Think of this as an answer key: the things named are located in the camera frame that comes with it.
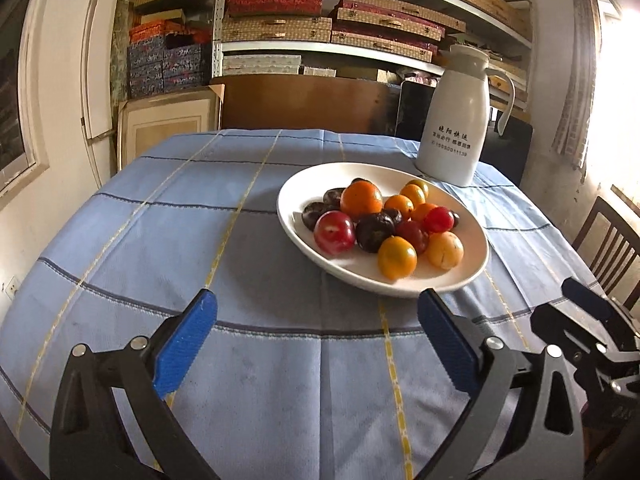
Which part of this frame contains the black flat panel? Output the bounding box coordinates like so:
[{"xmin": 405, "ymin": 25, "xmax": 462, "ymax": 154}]
[{"xmin": 395, "ymin": 80, "xmax": 441, "ymax": 141}]

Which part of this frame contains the white oval dish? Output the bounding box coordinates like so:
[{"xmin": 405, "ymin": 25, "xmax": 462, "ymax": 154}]
[{"xmin": 276, "ymin": 161, "xmax": 490, "ymax": 298}]

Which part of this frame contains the yellow round fruit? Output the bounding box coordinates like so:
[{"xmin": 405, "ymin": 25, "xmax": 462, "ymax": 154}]
[{"xmin": 426, "ymin": 230, "xmax": 465, "ymax": 271}]

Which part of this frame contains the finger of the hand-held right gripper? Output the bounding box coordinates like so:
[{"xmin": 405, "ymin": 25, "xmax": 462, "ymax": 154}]
[
  {"xmin": 561, "ymin": 277, "xmax": 621, "ymax": 321},
  {"xmin": 530, "ymin": 303, "xmax": 609, "ymax": 361}
]

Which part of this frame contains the pale patterned curtain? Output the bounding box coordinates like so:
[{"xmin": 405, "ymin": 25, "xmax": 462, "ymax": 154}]
[{"xmin": 550, "ymin": 0, "xmax": 601, "ymax": 171}]

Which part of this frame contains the red plum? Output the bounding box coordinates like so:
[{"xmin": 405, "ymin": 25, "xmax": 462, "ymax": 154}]
[
  {"xmin": 313, "ymin": 210, "xmax": 357, "ymax": 256},
  {"xmin": 395, "ymin": 220, "xmax": 430, "ymax": 255}
]

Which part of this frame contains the red cherry tomato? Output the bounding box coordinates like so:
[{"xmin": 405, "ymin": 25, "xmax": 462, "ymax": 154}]
[{"xmin": 424, "ymin": 206, "xmax": 455, "ymax": 234}]

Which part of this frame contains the blue checked tablecloth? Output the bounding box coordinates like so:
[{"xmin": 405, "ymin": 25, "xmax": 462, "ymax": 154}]
[{"xmin": 0, "ymin": 129, "xmax": 608, "ymax": 480}]

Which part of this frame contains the white leaning frame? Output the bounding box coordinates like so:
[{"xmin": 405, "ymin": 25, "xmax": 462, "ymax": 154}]
[{"xmin": 80, "ymin": 0, "xmax": 118, "ymax": 191}]

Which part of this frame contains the brown wooden board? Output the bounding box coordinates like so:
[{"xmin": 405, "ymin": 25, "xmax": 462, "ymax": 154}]
[{"xmin": 210, "ymin": 75, "xmax": 401, "ymax": 133}]

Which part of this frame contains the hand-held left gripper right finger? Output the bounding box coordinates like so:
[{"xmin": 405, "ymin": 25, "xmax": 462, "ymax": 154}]
[{"xmin": 415, "ymin": 287, "xmax": 586, "ymax": 480}]

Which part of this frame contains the white framed window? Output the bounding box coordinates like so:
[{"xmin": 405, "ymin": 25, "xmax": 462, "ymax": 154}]
[{"xmin": 0, "ymin": 0, "xmax": 51, "ymax": 201}]

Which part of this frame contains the white thermos jug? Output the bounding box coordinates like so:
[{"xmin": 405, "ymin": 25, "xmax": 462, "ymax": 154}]
[{"xmin": 415, "ymin": 44, "xmax": 516, "ymax": 188}]

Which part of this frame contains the marbled grey panel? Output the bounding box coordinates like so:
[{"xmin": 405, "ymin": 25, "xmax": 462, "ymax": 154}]
[{"xmin": 111, "ymin": 0, "xmax": 132, "ymax": 106}]

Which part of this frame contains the stack of orange patterned boxes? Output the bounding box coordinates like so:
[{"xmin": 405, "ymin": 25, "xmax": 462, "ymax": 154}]
[{"xmin": 129, "ymin": 20, "xmax": 213, "ymax": 46}]

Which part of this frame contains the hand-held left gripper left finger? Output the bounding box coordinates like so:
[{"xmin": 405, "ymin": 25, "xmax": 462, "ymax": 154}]
[{"xmin": 49, "ymin": 288, "xmax": 221, "ymax": 480}]

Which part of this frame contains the white metal shelf rack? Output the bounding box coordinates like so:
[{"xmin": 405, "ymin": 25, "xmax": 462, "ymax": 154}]
[{"xmin": 212, "ymin": 0, "xmax": 533, "ymax": 86}]

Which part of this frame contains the dark wooden chair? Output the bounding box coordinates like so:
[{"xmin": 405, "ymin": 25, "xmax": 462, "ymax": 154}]
[{"xmin": 571, "ymin": 196, "xmax": 640, "ymax": 311}]

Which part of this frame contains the stack of blue patterned boxes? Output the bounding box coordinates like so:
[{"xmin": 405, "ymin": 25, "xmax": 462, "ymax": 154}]
[{"xmin": 127, "ymin": 42, "xmax": 213, "ymax": 98}]

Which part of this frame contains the beige picture frame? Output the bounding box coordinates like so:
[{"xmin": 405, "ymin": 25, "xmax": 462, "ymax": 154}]
[{"xmin": 117, "ymin": 85, "xmax": 225, "ymax": 171}]

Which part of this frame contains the large tangerine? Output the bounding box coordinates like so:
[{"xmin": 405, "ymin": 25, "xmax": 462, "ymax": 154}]
[{"xmin": 340, "ymin": 180, "xmax": 384, "ymax": 219}]

